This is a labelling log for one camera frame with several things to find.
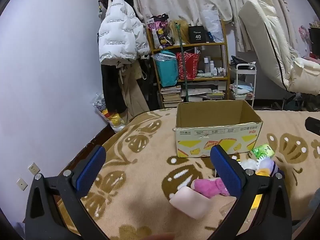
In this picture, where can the white wall outlet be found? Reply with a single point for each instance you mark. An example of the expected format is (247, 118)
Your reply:
(22, 184)
(33, 168)

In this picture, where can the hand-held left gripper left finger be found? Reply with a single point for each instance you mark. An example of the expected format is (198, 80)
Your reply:
(91, 170)

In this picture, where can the plastic bag of toys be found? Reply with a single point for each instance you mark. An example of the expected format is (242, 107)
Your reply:
(112, 120)

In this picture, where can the printed cardboard box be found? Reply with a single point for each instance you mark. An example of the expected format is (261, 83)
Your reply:
(215, 135)

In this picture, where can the stack of books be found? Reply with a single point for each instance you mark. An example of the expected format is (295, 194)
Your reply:
(171, 96)

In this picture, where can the black coat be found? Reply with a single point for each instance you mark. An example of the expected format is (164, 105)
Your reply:
(111, 87)

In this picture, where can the wooden shelf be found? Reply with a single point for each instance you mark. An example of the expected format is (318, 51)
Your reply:
(190, 45)

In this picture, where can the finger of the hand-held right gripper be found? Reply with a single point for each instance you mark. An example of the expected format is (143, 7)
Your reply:
(313, 125)

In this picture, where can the pale pink soft pad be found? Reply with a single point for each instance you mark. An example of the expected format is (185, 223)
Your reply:
(190, 202)

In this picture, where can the blond wig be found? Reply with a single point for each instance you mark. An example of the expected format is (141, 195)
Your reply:
(178, 32)

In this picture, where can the pink plush paw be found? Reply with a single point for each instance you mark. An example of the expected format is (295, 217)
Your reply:
(207, 186)

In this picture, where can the group of toiletry bottles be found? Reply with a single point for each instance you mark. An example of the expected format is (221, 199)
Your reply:
(212, 67)

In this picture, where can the pale floral curtain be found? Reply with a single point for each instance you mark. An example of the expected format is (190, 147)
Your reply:
(187, 0)

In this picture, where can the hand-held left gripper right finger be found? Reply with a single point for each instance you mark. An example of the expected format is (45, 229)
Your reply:
(226, 172)

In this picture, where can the red bag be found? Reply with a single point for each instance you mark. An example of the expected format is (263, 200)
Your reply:
(188, 65)

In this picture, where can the beige printed blanket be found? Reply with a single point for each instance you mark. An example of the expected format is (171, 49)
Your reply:
(140, 180)

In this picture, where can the green pole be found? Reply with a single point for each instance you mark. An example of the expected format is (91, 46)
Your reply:
(183, 67)

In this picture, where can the teal bag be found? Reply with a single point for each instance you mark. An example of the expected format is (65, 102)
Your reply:
(167, 70)

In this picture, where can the cream recliner chair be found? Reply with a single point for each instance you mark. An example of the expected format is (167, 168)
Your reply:
(270, 42)

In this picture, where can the black pink printed bag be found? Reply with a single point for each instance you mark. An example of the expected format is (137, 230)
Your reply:
(160, 35)

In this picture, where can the green tissue pack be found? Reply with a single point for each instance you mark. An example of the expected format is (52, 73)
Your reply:
(263, 150)

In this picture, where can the white trolley cart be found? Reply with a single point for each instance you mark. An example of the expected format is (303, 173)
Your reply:
(246, 68)

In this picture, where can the purple-hat duck plush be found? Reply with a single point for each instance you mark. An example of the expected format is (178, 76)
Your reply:
(268, 166)

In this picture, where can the pile of magazines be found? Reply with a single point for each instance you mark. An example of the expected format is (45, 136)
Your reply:
(205, 95)

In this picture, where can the beige coat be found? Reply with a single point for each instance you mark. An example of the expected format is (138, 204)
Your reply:
(132, 92)

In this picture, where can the white puffer jacket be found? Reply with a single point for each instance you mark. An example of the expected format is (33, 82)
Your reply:
(115, 35)

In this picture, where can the white fluffy toy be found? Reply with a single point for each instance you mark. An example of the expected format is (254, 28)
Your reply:
(250, 164)

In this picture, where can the black box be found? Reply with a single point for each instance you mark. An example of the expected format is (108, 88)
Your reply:
(197, 35)

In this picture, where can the clear plastic bag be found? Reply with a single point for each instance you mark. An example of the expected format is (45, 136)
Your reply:
(212, 25)

